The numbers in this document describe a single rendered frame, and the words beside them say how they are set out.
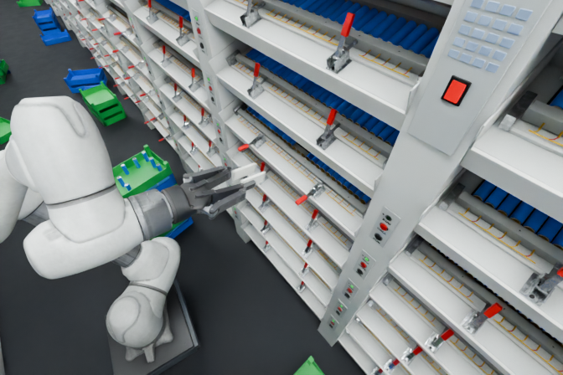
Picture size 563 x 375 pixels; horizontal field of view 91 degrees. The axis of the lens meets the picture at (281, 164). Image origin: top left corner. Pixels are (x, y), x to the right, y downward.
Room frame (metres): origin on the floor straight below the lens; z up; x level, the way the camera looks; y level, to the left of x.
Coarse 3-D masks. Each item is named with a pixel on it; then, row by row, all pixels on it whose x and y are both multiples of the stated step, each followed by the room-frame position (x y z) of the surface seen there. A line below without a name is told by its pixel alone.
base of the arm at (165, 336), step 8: (168, 320) 0.32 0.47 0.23; (168, 328) 0.29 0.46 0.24; (160, 336) 0.26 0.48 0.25; (168, 336) 0.26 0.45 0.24; (152, 344) 0.23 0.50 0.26; (160, 344) 0.23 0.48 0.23; (128, 352) 0.20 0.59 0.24; (136, 352) 0.20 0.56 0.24; (152, 352) 0.20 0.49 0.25; (128, 360) 0.18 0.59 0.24; (152, 360) 0.18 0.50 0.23
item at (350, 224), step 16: (224, 112) 0.80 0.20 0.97; (240, 128) 0.76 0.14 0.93; (272, 160) 0.61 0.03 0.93; (288, 176) 0.54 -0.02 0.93; (304, 176) 0.53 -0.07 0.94; (304, 192) 0.48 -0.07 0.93; (320, 208) 0.44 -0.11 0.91; (336, 208) 0.42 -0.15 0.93; (336, 224) 0.40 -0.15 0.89; (352, 224) 0.38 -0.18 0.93
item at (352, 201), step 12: (240, 108) 0.82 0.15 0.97; (252, 120) 0.76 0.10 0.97; (264, 132) 0.69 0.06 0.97; (276, 144) 0.65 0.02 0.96; (300, 156) 0.58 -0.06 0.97; (312, 168) 0.54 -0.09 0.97; (312, 180) 0.51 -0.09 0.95; (324, 180) 0.49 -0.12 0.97; (336, 192) 0.46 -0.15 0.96; (360, 204) 0.41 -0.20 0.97
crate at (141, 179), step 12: (156, 156) 1.01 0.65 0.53; (120, 168) 0.94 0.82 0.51; (132, 168) 0.96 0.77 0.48; (144, 168) 0.96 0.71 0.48; (156, 168) 0.97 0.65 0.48; (168, 168) 0.93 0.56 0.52; (132, 180) 0.88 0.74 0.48; (144, 180) 0.89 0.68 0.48; (156, 180) 0.87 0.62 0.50; (120, 192) 0.81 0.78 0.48; (132, 192) 0.78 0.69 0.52
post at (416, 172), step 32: (448, 32) 0.34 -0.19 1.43; (544, 32) 0.27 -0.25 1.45; (512, 64) 0.28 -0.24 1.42; (416, 96) 0.34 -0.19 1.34; (480, 128) 0.27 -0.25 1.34; (416, 160) 0.31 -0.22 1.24; (448, 160) 0.28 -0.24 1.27; (384, 192) 0.33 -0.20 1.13; (416, 192) 0.29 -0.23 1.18; (352, 256) 0.33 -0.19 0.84; (384, 256) 0.28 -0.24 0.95
